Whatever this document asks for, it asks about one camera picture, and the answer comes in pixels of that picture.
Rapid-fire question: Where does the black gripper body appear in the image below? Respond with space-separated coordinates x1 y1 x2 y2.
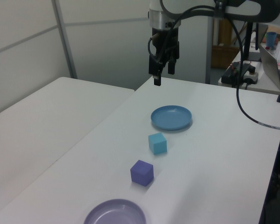
151 27 180 63

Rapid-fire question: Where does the cyan foam cube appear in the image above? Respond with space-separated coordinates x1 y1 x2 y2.
148 133 168 155

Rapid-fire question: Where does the purple foam cube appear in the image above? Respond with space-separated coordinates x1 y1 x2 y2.
130 160 154 187

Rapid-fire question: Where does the blue plastic plate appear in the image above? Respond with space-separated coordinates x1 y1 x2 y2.
150 105 193 131

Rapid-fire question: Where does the black power box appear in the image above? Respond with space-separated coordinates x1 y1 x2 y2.
221 61 250 88

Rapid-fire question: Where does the black monitor stand pole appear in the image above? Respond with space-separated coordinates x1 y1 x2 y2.
244 22 263 63

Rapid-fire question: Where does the white emergency stop button box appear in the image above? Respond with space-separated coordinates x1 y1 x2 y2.
241 66 259 84

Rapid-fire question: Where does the silver laptop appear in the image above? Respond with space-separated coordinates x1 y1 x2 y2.
258 42 280 91

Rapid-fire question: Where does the blue plastic cup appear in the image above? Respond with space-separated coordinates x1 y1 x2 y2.
266 32 277 49

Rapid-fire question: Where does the purple plastic plate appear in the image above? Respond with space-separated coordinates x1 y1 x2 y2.
83 198 147 224

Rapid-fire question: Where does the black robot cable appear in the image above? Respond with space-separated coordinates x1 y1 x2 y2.
148 0 280 130

